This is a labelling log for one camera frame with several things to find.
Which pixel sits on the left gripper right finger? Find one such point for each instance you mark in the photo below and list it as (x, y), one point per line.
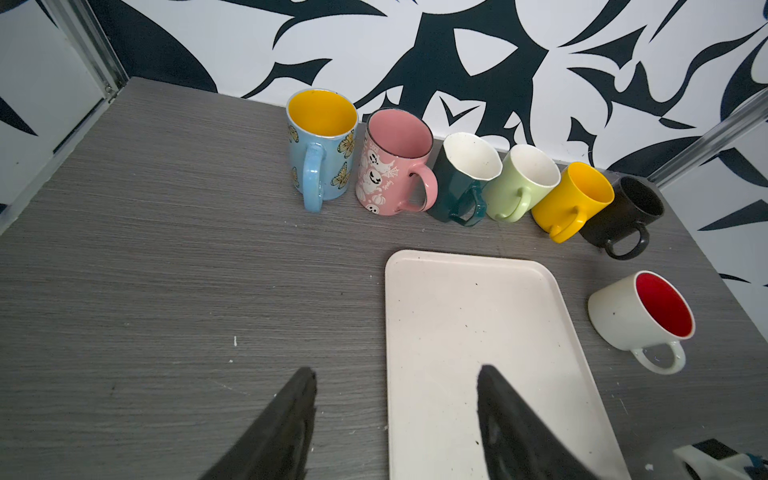
(516, 442)

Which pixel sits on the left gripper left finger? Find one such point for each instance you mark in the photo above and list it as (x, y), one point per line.
(277, 443)

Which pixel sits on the white cream mug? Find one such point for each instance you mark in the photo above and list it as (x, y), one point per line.
(642, 311)

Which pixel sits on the light green mug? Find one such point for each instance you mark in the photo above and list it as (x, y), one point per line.
(528, 175)

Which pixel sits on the black mug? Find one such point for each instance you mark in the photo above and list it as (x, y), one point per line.
(636, 205)

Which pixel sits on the dark green mug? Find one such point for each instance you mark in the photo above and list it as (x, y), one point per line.
(463, 168)

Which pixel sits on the pink ghost print mug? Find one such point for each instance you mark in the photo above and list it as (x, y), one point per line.
(393, 175)

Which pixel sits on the blue butterfly mug yellow inside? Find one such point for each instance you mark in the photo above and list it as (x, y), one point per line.
(321, 143)

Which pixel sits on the beige plastic tray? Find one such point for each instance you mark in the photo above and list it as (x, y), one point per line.
(447, 316)

